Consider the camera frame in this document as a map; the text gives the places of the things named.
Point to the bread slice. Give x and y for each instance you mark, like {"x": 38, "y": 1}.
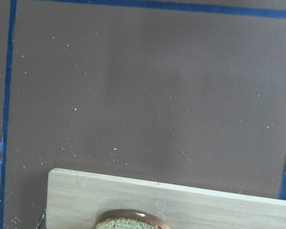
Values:
{"x": 129, "y": 219}

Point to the wooden cutting board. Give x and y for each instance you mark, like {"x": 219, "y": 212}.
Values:
{"x": 75, "y": 200}

